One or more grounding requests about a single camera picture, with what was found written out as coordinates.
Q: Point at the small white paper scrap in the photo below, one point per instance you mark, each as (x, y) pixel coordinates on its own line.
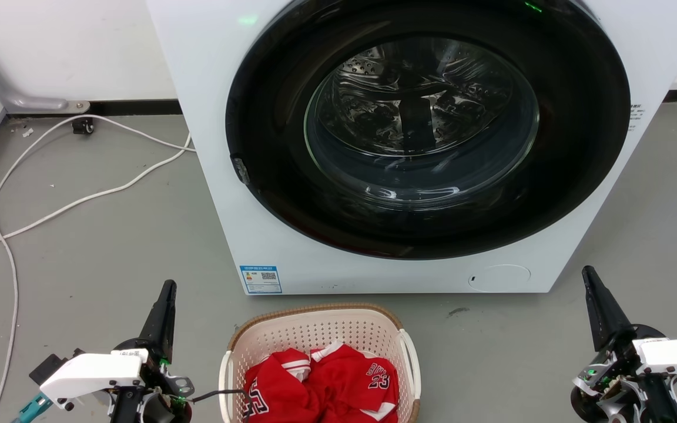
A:
(27, 132)

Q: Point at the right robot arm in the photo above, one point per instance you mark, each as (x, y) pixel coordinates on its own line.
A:
(659, 402)

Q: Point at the red basketball jersey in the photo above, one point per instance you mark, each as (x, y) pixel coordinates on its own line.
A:
(338, 382)

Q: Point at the round white filter cover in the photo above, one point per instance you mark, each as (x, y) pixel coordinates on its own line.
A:
(500, 278)

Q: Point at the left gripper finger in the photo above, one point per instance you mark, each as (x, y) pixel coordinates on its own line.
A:
(155, 323)
(168, 329)

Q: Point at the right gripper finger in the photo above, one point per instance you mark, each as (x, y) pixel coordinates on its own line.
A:
(597, 317)
(612, 317)

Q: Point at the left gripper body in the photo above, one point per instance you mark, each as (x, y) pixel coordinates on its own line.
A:
(156, 388)

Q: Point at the white front-load washing machine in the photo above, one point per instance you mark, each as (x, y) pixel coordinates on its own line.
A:
(215, 88)

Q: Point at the blue energy label sticker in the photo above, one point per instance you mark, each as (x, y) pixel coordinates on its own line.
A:
(261, 279)

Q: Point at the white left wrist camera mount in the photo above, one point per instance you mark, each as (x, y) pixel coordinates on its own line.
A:
(91, 376)

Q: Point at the black round washer door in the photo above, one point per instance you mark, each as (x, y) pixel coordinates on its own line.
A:
(268, 147)

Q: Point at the small printed text sticker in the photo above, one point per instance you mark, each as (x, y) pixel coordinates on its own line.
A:
(636, 117)

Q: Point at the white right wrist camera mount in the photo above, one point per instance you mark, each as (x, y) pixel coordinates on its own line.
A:
(676, 355)

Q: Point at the small black floor bracket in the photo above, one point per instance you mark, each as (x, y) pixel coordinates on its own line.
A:
(83, 126)

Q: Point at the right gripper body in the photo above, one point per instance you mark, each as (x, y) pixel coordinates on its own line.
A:
(609, 382)

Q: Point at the beige perforated laundry basket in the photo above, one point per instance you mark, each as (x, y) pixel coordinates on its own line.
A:
(315, 329)

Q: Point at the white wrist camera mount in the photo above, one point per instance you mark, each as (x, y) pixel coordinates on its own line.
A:
(91, 376)
(676, 355)

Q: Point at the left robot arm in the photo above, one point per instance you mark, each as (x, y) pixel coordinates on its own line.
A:
(124, 408)

